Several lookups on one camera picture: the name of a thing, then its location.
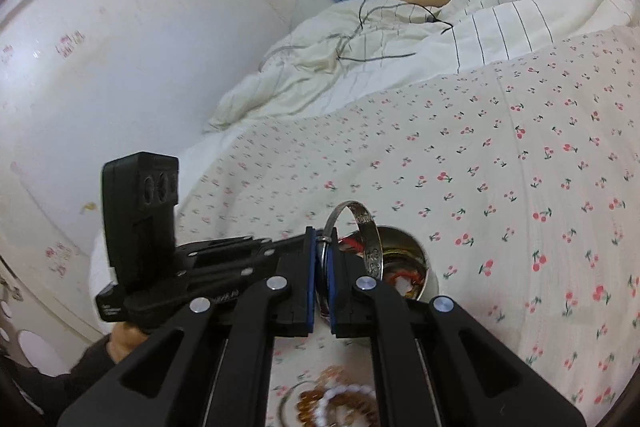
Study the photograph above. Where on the person's left forearm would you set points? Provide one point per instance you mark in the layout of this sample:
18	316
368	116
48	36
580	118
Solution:
65	382

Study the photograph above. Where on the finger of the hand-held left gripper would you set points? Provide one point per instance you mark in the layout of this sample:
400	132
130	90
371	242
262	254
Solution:
225	249
200	284

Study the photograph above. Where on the round metal tin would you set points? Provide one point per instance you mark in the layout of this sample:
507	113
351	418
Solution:
400	249

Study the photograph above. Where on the person's left hand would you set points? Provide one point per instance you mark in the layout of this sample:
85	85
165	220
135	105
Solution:
125	342

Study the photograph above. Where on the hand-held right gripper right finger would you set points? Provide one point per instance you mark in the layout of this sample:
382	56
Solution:
334	297

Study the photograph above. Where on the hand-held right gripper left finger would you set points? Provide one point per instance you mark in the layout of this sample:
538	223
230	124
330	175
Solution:
311	287

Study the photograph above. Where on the white striped duvet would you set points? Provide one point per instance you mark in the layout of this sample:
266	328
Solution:
350	72

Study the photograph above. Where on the engraved silver bangle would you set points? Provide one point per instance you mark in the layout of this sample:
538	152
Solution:
375	247

